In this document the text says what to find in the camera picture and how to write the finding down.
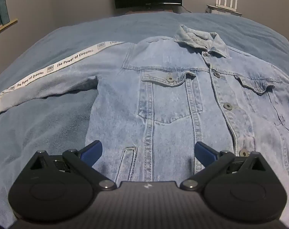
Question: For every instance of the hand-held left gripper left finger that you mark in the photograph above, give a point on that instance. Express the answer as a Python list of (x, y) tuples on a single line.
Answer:
[(93, 151)]

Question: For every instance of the wooden window ledge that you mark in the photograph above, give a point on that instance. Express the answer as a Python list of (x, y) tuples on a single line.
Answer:
[(6, 26)]

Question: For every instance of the white wifi router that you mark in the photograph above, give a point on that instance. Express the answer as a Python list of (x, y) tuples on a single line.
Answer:
[(226, 7)]

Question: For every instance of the blue fleece blanket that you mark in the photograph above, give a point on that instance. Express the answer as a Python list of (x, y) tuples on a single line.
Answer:
[(39, 128)]

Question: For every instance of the light blue denim jacket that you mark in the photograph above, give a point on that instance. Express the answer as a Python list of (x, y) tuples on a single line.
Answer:
[(173, 114)]

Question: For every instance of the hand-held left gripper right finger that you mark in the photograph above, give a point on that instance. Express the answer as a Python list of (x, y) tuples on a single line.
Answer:
[(205, 152)]

